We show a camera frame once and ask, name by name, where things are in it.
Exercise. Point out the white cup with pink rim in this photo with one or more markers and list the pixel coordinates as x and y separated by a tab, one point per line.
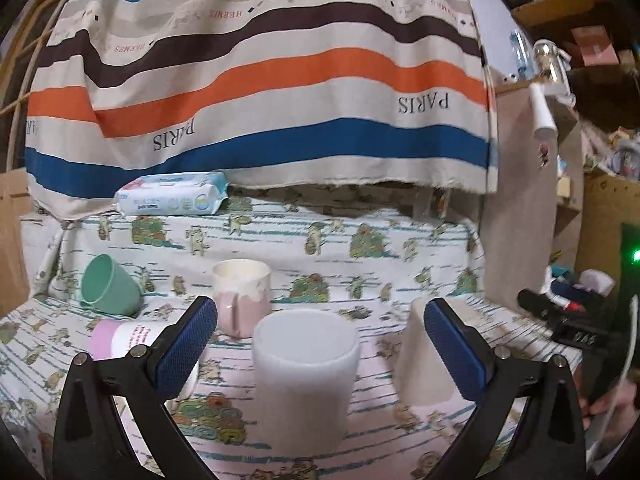
112	340

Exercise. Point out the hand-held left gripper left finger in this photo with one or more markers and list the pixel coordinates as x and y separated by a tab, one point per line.
185	350

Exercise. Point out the white board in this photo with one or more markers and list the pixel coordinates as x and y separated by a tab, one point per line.
487	20

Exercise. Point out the green cup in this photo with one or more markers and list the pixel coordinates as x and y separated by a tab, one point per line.
112	285

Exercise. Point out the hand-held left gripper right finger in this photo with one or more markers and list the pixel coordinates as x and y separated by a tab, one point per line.
455	355

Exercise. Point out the bamboo frame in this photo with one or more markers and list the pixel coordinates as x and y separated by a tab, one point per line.
20	60

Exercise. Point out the large cardboard box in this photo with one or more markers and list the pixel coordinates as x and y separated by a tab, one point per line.
605	220

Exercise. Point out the wet wipes pack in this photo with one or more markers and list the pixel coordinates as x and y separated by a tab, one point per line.
170	195

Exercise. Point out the pink and white mug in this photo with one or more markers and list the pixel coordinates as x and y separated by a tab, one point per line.
245	305

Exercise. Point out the white paper roll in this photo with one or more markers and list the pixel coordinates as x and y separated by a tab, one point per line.
542	112

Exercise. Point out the striped cloth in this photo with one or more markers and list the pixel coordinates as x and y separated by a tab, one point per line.
260	85

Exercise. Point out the pink box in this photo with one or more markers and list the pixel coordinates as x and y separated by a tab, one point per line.
592	45

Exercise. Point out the person's right hand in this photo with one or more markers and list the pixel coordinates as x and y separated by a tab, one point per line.
612	405

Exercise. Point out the beige cup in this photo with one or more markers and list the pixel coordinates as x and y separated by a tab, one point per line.
417	360

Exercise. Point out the printed blanket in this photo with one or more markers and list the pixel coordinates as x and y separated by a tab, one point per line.
325	260

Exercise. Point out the brown cardboard box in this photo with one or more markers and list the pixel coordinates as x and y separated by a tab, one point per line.
12	240

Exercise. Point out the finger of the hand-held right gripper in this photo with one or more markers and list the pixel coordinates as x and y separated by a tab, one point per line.
537	302

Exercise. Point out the blue and white bottle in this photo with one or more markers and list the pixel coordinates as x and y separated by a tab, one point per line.
519	52

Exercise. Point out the white frosted cup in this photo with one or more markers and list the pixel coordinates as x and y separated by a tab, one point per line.
305	375

